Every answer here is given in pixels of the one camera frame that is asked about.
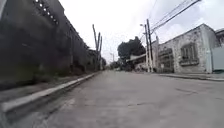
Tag short pole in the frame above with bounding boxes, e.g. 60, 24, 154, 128
98, 35, 104, 71

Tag low roofed building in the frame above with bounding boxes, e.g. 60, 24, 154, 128
125, 53, 148, 72

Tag dark tree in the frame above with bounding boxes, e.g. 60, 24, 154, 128
117, 35, 147, 63

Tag leaning pole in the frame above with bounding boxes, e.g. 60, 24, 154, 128
91, 23, 100, 71

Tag pale utility pole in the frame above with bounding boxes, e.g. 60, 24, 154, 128
139, 23, 150, 73

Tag dark utility pole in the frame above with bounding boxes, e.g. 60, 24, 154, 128
146, 18, 155, 73

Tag grey concrete road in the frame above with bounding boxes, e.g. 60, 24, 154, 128
13, 69, 224, 128

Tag strip of weeds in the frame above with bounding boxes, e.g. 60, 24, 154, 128
0, 66, 91, 88

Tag pale building with window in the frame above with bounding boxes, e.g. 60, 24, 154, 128
153, 23, 221, 75

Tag grey sidewalk with kerb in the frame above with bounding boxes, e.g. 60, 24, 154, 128
156, 71, 224, 83

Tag pale concrete kerb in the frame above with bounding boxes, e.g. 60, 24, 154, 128
0, 71, 101, 118

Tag grey raised sidewalk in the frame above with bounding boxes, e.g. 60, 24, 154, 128
0, 73, 91, 103

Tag building with white gate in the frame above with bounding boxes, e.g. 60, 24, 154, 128
205, 28, 224, 74

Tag overhead wires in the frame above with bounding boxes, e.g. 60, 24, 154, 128
148, 0, 204, 34

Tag tall dark wall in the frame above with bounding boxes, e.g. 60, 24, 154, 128
0, 0, 99, 83

